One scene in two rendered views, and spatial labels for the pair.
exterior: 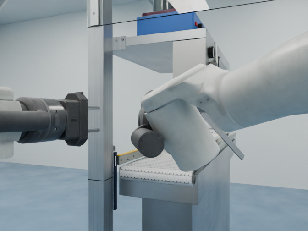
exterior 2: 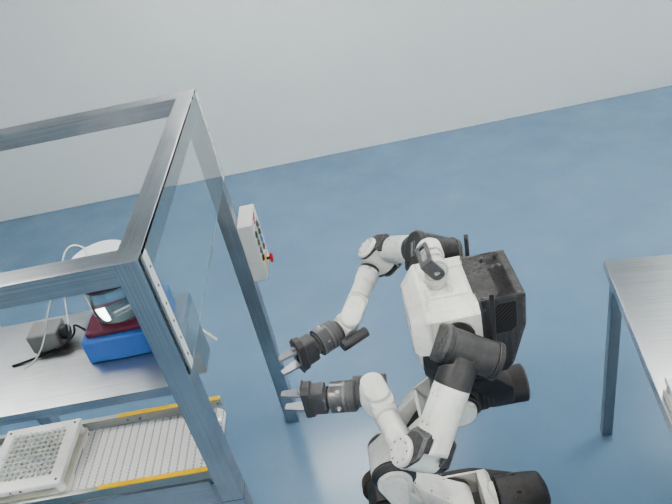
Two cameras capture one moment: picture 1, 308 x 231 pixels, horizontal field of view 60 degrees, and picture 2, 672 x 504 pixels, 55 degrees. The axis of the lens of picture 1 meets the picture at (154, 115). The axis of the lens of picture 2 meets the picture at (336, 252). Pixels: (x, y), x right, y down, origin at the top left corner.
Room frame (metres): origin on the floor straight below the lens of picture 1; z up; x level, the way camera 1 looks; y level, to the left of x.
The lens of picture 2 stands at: (0.87, 1.47, 2.35)
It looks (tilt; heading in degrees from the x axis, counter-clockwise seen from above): 34 degrees down; 252
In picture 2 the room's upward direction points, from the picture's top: 13 degrees counter-clockwise
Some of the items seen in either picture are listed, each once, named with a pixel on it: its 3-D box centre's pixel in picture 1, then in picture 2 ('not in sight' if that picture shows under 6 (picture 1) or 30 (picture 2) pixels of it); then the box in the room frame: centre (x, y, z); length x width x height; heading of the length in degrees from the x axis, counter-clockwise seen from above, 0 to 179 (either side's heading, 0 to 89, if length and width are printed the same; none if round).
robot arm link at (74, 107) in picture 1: (57, 119); (325, 398); (0.57, 0.21, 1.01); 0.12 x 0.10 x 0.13; 150
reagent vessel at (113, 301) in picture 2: not in sight; (109, 280); (0.97, -0.07, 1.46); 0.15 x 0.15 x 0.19
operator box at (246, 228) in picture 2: not in sight; (253, 242); (0.46, -0.75, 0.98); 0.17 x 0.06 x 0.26; 68
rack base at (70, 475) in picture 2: not in sight; (40, 467); (1.40, -0.21, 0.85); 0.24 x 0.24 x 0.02; 68
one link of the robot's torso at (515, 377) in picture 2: not in sight; (478, 383); (0.13, 0.30, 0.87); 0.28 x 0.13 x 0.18; 158
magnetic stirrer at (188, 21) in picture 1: (174, 30); (129, 318); (0.97, -0.08, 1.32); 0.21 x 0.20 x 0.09; 68
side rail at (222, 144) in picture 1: (223, 143); (25, 436); (1.44, -0.37, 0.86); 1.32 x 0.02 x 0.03; 158
